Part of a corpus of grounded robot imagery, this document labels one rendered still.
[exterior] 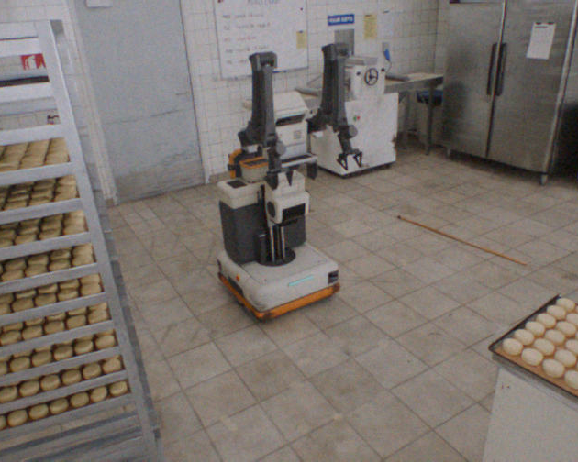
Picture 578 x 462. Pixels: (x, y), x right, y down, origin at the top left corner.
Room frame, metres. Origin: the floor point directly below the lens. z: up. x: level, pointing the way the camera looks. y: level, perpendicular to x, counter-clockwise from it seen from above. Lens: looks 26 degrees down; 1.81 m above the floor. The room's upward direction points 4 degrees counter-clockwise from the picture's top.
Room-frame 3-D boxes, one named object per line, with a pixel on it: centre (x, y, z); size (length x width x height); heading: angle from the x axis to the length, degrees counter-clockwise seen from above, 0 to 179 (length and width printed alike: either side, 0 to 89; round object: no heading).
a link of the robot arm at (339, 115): (2.54, -0.37, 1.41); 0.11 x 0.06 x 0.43; 118
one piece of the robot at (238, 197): (2.91, 0.08, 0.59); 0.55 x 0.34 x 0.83; 118
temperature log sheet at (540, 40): (4.57, -2.52, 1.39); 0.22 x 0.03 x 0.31; 28
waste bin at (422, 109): (6.38, -2.24, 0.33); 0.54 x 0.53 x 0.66; 28
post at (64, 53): (1.50, 0.59, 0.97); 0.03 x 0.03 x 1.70; 18
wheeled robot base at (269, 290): (2.83, 0.03, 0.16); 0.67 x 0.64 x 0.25; 28
